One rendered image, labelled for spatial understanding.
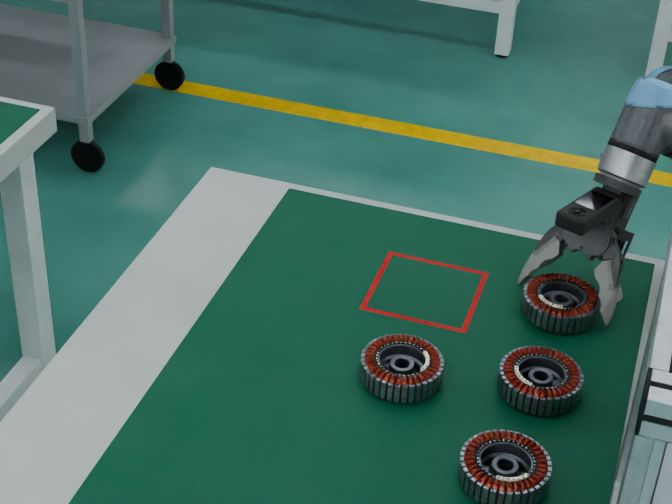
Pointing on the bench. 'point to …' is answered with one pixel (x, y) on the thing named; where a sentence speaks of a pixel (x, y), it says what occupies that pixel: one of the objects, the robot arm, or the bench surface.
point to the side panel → (638, 451)
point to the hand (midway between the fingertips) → (558, 305)
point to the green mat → (311, 352)
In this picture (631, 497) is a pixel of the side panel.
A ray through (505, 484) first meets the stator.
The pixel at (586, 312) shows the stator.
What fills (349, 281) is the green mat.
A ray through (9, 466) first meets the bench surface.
